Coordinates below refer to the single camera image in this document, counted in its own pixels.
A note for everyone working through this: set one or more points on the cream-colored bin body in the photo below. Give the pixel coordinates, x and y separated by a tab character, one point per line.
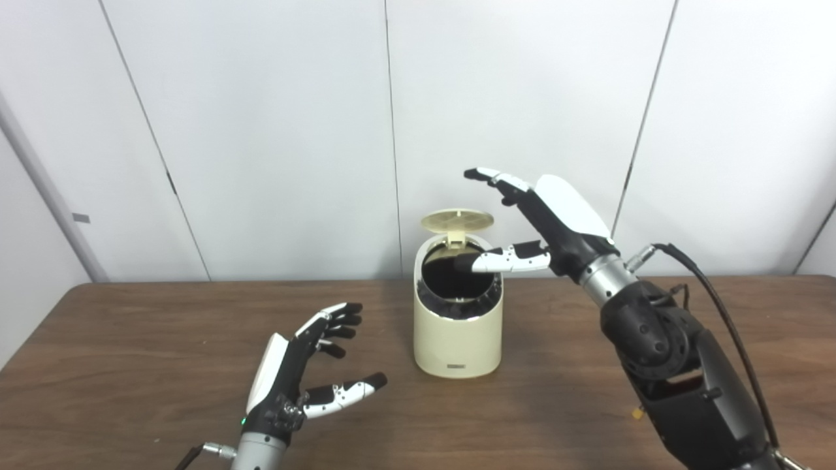
457	343

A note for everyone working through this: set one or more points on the black bin liner bag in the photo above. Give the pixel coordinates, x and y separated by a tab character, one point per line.
457	307

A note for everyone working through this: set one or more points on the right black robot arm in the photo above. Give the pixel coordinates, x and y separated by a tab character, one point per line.
679	378

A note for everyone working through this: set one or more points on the gray wall corner post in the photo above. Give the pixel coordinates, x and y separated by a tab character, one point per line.
46	189

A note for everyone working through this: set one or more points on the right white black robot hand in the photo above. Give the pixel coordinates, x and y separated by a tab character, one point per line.
568	222

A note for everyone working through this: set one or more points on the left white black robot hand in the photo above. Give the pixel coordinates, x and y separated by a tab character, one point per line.
274	391

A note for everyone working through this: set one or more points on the cream round bin lid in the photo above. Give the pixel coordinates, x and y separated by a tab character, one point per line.
457	220

